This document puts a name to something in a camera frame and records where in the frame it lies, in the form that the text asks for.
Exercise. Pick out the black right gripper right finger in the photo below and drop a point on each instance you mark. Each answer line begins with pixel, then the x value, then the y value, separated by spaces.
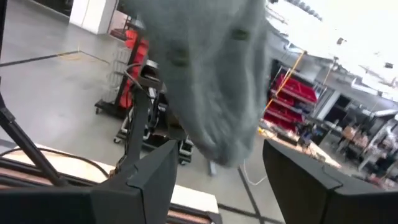
pixel 339 207

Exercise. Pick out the grey-green bucket hat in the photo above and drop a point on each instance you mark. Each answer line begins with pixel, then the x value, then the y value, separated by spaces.
pixel 211 87

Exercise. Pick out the black cart with parts bins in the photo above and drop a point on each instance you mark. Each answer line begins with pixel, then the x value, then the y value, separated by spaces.
pixel 132 77

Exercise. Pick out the red bin wall shelf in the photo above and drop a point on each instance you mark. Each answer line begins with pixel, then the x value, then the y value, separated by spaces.
pixel 292 96

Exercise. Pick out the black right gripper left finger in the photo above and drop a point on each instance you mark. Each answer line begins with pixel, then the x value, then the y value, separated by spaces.
pixel 84 207

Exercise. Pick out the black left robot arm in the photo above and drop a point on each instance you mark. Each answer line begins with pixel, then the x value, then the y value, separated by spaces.
pixel 138 124

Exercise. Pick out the black aluminium table frame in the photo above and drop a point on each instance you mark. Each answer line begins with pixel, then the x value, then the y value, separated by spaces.
pixel 31 149

